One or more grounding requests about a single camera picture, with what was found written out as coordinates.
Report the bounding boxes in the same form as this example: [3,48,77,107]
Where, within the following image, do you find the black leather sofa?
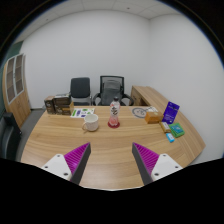
[0,112,23,161]

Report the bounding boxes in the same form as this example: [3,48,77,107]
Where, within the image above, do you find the small light blue box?
[165,132,176,144]

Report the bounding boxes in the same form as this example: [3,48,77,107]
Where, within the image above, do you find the black solid-back office chair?
[69,77,93,107]

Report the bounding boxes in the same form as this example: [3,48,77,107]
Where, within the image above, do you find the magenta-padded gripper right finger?
[131,143,184,186]

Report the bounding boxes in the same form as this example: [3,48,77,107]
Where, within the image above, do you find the wooden shelf cabinet glass doors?
[2,53,32,130]

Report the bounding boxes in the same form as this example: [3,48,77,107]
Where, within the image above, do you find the purple standing pouch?
[161,101,181,125]

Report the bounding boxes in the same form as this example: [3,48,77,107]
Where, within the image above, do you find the white ceramic mug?
[81,113,100,133]

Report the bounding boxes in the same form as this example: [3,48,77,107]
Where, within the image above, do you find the yellow-brown snack packet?
[159,121,172,134]

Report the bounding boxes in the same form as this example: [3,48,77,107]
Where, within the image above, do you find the green flat box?
[168,122,186,139]

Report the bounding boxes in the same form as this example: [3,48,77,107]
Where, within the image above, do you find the tall dark brown carton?
[44,95,56,115]

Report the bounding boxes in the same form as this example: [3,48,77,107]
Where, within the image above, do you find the grey mesh-back office chair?
[92,75,135,107]

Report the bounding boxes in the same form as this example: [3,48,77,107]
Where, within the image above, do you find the white sheet with coloured stickers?
[70,107,96,119]

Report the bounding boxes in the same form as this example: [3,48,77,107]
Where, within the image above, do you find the flat dark brown carton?
[53,93,72,107]

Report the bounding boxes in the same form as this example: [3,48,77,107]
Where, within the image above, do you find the orange cardboard box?
[144,110,164,125]

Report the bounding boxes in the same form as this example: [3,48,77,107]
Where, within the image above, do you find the wooden side desk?
[130,85,175,108]

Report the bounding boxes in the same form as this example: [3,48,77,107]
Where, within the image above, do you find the flat round red coaster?
[107,120,121,129]

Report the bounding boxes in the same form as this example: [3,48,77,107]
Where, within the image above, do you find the pink drink bottle black cap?
[108,96,121,127]

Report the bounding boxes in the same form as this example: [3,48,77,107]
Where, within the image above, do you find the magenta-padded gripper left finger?
[41,142,92,185]

